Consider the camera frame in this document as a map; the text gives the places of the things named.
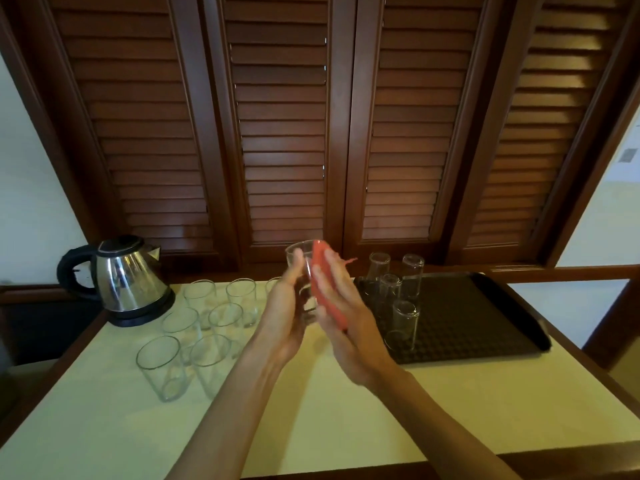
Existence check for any steel electric kettle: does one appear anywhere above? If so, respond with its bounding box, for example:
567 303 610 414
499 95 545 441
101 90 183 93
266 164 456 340
56 234 177 328
107 288 177 328

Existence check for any dark brown textured tray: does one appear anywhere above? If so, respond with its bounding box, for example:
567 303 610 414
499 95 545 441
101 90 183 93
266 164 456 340
353 272 553 365

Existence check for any person's left forearm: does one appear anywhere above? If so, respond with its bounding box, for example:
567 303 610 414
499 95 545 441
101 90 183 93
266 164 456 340
165 342 292 480

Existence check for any person's right hand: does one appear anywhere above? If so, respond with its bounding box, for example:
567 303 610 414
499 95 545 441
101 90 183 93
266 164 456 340
309 248 407 391

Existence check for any red cloth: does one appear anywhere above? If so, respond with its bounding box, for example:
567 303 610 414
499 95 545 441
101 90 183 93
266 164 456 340
309 239 359 332

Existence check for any group of clear glasses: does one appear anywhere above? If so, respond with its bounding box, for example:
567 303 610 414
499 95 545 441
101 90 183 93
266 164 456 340
135 276 282 403

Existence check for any brown wooden door frame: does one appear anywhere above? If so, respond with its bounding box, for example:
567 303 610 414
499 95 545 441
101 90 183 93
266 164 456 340
582 279 640 371

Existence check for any white paper notice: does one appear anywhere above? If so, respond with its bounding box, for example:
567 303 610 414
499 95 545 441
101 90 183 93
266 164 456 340
607 107 640 183

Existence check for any brown louvered wooden shutter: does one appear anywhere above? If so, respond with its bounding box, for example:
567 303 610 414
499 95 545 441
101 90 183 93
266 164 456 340
445 0 640 265
343 0 521 261
9 0 240 263
197 0 357 263

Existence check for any person's left hand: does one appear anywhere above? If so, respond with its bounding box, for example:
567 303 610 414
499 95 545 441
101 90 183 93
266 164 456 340
248 248 319 369

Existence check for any brown wooden wall rail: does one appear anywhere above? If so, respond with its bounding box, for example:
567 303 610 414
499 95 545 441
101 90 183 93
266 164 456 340
487 264 640 287

